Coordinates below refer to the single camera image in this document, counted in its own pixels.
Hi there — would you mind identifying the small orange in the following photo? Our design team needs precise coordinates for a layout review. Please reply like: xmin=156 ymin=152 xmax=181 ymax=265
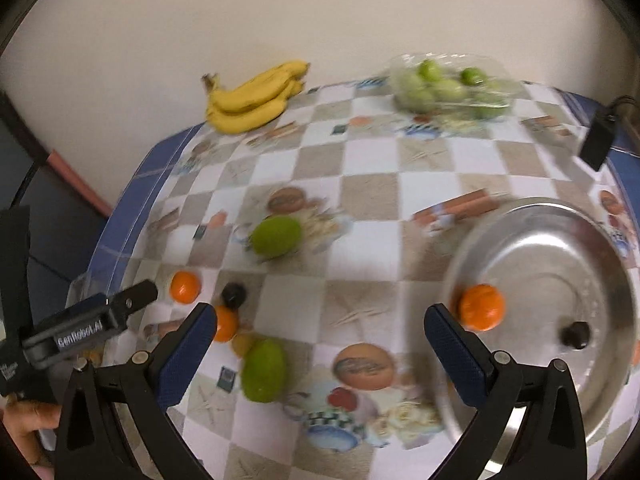
xmin=170 ymin=271 xmax=202 ymax=304
xmin=459 ymin=284 xmax=506 ymax=332
xmin=212 ymin=306 xmax=240 ymax=343

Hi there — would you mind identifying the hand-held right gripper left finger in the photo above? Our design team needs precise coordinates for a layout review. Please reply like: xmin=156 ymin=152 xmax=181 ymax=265
xmin=54 ymin=302 xmax=218 ymax=480

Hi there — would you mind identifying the small yellow loquat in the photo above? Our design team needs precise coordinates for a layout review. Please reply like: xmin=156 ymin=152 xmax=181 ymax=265
xmin=232 ymin=332 xmax=256 ymax=358

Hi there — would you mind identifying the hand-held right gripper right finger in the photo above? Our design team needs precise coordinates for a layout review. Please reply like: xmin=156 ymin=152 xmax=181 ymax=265
xmin=424 ymin=302 xmax=588 ymax=480

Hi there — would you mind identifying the pile of small green apples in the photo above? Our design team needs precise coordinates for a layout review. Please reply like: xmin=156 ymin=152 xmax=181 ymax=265
xmin=397 ymin=59 xmax=508 ymax=120

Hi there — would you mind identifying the person's left hand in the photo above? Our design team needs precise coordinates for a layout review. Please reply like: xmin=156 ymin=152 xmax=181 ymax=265
xmin=0 ymin=400 xmax=63 ymax=471

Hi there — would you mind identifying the checkered printed tablecloth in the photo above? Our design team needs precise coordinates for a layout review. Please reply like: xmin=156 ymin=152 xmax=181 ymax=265
xmin=87 ymin=77 xmax=640 ymax=480

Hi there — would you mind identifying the yellow banana bunch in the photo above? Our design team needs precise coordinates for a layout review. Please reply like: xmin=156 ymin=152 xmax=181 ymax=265
xmin=201 ymin=60 xmax=311 ymax=135

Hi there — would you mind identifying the clear plastic clamshell container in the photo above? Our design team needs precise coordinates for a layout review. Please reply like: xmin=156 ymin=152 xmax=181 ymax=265
xmin=389 ymin=52 xmax=518 ymax=123

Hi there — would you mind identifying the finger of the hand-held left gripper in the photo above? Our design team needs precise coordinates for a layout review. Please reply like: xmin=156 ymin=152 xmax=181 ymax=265
xmin=105 ymin=281 xmax=159 ymax=331

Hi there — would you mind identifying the oval green fruit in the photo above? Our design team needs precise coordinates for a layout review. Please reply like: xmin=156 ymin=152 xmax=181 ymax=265
xmin=241 ymin=338 xmax=288 ymax=403
xmin=250 ymin=216 xmax=304 ymax=259

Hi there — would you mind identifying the clear plastic bag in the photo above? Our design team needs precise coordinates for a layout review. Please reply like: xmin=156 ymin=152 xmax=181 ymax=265
xmin=65 ymin=272 xmax=108 ymax=311

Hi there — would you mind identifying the black power adapter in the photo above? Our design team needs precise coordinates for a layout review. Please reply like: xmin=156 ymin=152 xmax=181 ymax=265
xmin=579 ymin=110 xmax=618 ymax=171

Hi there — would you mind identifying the round steel basin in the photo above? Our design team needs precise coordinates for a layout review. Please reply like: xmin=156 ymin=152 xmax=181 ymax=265
xmin=440 ymin=197 xmax=640 ymax=476

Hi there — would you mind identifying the dark plum with stem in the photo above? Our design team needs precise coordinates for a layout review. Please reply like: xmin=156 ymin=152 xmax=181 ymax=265
xmin=560 ymin=321 xmax=591 ymax=351

